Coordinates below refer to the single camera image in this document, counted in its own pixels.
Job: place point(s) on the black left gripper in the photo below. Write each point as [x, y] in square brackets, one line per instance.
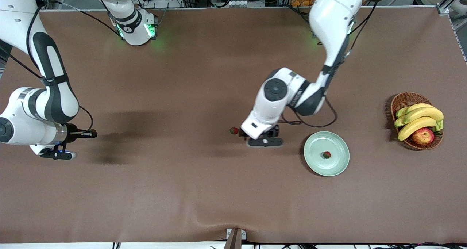
[273, 131]

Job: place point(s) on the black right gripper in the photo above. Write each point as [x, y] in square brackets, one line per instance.
[72, 130]

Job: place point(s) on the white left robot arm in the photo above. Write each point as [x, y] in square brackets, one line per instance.
[328, 19]

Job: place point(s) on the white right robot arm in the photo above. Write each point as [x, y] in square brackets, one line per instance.
[22, 22]

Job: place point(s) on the mint green plate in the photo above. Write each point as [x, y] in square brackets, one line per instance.
[317, 146]

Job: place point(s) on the brown table cover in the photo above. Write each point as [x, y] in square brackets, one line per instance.
[164, 190]

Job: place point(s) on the yellow banana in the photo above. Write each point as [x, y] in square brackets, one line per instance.
[416, 126]
[419, 106]
[400, 112]
[398, 122]
[425, 114]

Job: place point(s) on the brown wicker basket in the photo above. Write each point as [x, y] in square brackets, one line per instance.
[405, 99]

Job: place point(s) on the red yellow apple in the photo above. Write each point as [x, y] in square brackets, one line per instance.
[423, 136]

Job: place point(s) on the grey table edge bracket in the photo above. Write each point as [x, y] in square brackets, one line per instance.
[233, 240]

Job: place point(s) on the aluminium frame rail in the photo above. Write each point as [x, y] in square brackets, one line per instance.
[443, 8]

